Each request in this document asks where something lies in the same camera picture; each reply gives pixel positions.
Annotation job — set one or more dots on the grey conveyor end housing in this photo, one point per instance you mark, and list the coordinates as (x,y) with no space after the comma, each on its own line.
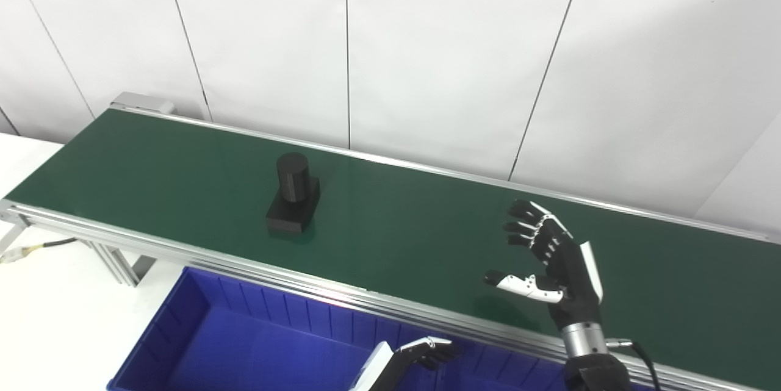
(143,102)

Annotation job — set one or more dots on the black cylinder-on-block part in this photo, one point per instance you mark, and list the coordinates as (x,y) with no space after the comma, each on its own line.
(293,208)

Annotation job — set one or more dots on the aluminium conveyor leg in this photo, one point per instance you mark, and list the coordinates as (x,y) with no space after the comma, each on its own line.
(113,266)
(12,237)

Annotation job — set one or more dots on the blue plastic bin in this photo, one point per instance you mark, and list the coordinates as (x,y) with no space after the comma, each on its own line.
(244,348)
(543,379)

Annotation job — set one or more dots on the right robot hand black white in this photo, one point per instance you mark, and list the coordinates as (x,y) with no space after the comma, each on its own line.
(570,281)

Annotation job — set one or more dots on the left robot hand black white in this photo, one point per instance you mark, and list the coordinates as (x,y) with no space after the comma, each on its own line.
(396,366)

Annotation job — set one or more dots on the green conveyor belt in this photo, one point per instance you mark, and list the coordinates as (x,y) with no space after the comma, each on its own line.
(244,269)
(427,226)

